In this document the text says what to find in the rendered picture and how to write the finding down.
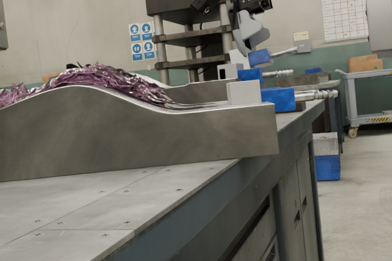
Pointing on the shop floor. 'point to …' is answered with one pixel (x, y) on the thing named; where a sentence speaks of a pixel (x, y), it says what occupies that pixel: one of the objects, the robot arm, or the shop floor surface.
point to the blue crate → (327, 167)
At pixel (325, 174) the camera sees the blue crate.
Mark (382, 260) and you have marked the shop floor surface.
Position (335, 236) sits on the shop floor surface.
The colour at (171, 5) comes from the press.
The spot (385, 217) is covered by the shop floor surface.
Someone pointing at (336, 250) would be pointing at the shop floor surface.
